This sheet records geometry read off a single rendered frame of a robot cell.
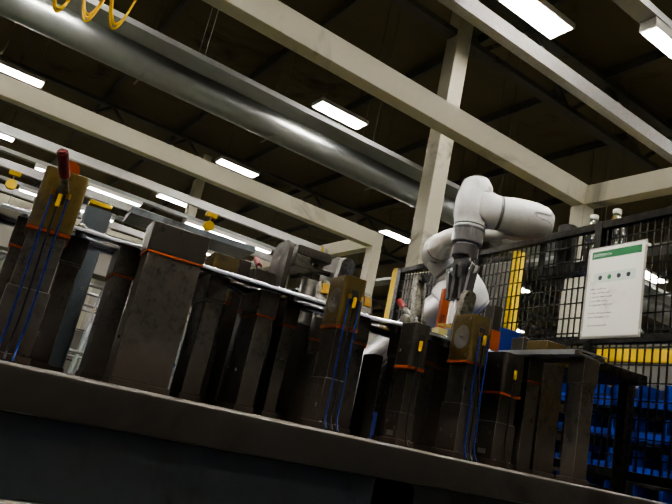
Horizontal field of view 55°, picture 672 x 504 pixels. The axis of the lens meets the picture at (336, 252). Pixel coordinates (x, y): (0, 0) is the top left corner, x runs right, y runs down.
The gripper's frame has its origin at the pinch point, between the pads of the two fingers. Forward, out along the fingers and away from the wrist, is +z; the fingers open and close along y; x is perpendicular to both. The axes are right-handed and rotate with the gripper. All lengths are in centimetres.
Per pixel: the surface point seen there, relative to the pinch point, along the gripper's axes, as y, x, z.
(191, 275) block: -16, 77, 14
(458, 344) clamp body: -15.2, 8.5, 11.1
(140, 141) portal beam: 591, 47, -231
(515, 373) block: -19.2, -7.1, 14.8
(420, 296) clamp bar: 20.3, -0.6, -7.0
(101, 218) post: 35, 94, -4
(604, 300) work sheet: -2, -54, -19
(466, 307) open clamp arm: -12.7, 6.0, 0.7
